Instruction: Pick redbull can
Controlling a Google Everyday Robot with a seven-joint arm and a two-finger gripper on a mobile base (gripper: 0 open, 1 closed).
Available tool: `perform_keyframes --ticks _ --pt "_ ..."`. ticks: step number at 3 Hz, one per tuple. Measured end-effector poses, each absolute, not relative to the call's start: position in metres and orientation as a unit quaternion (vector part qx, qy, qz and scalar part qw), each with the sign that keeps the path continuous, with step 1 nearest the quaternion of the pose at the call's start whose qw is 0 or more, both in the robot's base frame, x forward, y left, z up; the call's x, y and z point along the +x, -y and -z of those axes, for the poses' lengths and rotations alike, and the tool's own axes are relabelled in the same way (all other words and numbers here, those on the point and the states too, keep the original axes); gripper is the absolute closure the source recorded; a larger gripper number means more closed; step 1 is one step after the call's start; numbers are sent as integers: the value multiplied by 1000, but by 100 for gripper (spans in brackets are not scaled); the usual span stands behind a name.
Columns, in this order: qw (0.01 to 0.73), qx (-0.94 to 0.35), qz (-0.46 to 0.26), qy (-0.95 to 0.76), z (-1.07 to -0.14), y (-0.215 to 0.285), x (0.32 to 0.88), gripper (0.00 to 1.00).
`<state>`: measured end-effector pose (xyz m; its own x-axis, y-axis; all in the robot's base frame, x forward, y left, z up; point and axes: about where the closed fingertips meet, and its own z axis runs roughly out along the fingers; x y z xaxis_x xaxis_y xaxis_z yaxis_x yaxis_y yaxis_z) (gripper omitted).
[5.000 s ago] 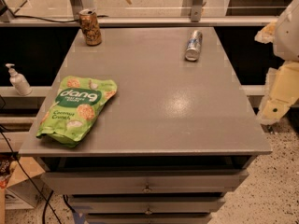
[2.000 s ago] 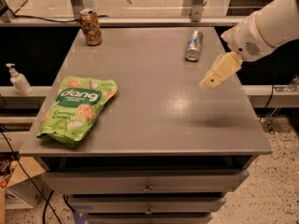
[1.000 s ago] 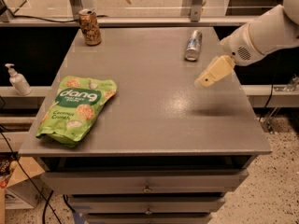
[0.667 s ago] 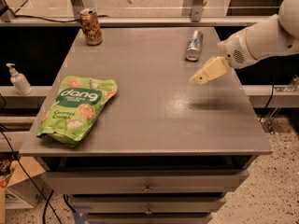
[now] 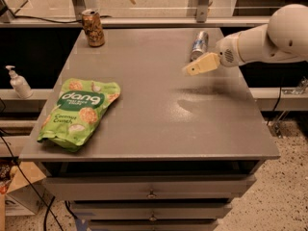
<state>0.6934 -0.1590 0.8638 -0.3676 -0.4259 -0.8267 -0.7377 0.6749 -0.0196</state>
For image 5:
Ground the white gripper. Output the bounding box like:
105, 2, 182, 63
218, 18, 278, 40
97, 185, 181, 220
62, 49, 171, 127
183, 33, 241, 76

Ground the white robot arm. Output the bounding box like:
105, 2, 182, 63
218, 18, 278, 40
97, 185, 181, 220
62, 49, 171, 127
183, 4, 308, 76

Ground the silver blue redbull can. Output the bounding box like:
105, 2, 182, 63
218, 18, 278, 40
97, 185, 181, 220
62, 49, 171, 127
191, 31, 209, 61

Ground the brown patterned drink can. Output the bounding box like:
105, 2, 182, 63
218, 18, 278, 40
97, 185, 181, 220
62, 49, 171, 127
82, 9, 105, 47

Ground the grey drawer cabinet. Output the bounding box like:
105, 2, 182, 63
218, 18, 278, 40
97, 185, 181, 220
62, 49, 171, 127
20, 28, 279, 231

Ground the green dang chips bag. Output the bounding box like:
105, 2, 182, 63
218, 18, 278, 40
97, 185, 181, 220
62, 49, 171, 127
38, 78, 120, 152

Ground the white pump dispenser bottle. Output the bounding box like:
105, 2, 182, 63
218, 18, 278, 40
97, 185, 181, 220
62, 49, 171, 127
6, 65, 33, 99

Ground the cardboard box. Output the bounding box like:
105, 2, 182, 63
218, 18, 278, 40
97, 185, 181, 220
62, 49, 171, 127
4, 162, 46, 217

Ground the grey metal railing frame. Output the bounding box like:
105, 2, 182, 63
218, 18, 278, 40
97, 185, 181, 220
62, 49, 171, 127
1, 0, 270, 27

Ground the black cable on floor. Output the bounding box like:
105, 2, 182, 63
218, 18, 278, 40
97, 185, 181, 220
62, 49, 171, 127
0, 129, 78, 231

